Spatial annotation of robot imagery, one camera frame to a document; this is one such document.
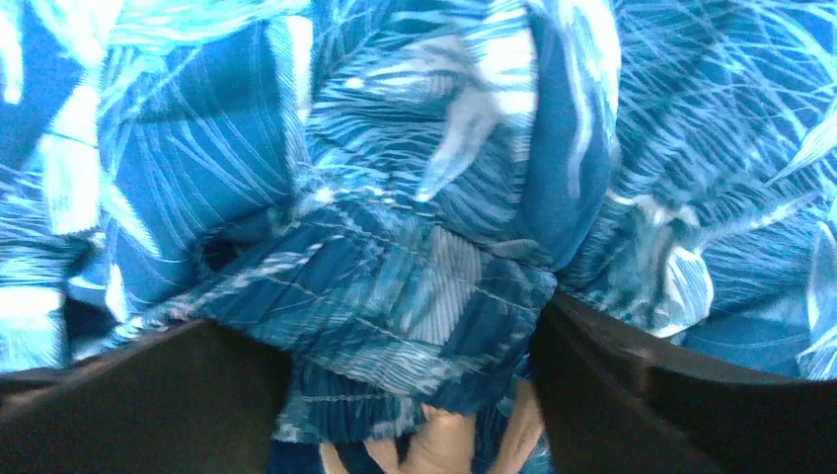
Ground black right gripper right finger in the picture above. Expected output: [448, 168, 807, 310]
[529, 292, 836, 473]

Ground blue patterned shorts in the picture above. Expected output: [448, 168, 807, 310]
[1, 1, 836, 473]

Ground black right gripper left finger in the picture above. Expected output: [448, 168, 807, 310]
[1, 322, 291, 473]

